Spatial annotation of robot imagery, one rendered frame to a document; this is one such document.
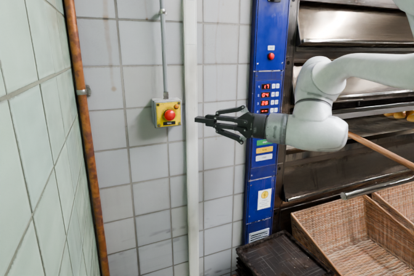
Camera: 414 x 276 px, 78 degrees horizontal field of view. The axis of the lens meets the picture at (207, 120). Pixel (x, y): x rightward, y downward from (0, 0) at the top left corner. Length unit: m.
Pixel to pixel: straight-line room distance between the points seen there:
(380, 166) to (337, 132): 1.20
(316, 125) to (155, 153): 0.62
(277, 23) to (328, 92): 0.48
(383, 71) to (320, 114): 0.23
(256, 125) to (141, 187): 0.57
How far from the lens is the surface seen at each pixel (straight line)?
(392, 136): 1.92
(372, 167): 1.86
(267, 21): 1.12
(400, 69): 0.54
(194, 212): 1.21
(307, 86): 0.77
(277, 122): 0.74
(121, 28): 0.96
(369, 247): 1.88
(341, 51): 1.43
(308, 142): 0.73
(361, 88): 1.57
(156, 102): 0.91
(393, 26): 1.72
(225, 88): 1.07
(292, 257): 1.29
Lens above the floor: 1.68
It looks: 15 degrees down
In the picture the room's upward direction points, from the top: straight up
